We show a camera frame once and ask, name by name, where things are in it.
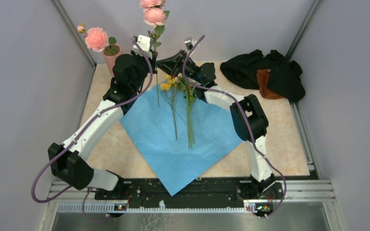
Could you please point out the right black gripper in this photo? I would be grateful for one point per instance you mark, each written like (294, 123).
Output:
(173, 65)

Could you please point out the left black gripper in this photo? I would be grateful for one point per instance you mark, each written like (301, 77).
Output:
(154, 54)

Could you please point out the yellow rose stem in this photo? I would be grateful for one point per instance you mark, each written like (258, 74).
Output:
(170, 89)

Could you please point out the pink double rose stem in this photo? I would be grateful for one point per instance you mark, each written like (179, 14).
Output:
(156, 17)

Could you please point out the blue wrapping paper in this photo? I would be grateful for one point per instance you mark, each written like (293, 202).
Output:
(159, 131)

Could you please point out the mixed flower bouquet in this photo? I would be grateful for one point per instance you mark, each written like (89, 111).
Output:
(190, 96)

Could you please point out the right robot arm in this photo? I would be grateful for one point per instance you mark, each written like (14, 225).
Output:
(249, 119)

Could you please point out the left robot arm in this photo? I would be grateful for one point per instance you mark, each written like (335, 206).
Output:
(69, 159)

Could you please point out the pink ceramic vase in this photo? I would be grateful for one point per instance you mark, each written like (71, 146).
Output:
(111, 60)

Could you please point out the pink rose in vase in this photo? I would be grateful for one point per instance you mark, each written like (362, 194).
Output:
(97, 39)

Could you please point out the black cloth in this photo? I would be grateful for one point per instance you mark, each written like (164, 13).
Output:
(284, 75)

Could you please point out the brown cloth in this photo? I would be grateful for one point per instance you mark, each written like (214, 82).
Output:
(263, 77)

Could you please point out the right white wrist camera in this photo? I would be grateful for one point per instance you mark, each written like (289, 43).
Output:
(189, 43)

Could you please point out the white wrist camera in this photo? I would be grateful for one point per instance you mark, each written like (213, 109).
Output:
(144, 43)
(189, 43)

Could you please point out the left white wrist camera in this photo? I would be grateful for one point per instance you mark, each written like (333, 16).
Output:
(144, 43)

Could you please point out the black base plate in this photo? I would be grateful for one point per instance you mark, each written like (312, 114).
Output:
(205, 193)

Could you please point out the aluminium frame rail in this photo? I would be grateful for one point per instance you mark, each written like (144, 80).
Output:
(305, 205)

